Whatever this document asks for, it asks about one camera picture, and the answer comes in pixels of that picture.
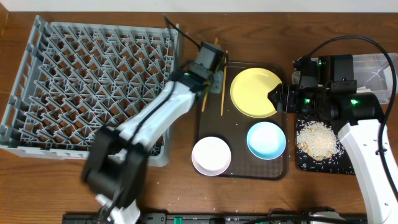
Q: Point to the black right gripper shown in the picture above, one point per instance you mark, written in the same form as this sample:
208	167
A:
285	99

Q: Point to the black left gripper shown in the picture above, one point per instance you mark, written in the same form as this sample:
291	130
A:
217	78

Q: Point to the yellow plate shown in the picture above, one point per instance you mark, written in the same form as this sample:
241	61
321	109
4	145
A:
249	92

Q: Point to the light blue bowl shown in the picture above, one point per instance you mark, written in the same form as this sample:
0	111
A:
266	140

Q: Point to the white pink bowl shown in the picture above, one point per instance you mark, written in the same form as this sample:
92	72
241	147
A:
211	156

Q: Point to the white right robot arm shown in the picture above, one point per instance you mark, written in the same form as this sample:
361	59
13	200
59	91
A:
360	124

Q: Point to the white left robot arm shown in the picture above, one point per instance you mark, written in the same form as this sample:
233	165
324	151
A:
117	163

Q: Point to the grey dishwasher rack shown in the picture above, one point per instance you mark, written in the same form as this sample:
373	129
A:
75	78

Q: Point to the dark brown tray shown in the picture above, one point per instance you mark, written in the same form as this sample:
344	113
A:
223	120

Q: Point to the pile of rice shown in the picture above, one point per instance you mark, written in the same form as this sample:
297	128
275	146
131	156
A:
318	141

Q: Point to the clear plastic bin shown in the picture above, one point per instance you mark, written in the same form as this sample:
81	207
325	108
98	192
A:
344	74

